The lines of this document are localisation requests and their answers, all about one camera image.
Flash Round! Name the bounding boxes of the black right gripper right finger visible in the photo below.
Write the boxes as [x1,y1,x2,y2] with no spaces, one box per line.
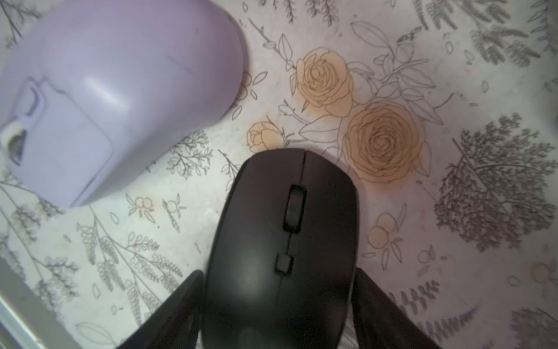
[352,268,439,349]

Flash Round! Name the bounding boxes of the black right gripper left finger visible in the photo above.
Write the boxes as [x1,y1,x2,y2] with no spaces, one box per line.
[119,270,205,349]

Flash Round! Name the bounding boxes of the black computer mouse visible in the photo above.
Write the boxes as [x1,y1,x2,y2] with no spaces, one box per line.
[201,148,359,348]

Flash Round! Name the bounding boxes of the lilac computer mouse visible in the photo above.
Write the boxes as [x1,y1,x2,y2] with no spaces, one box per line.
[1,1,244,208]

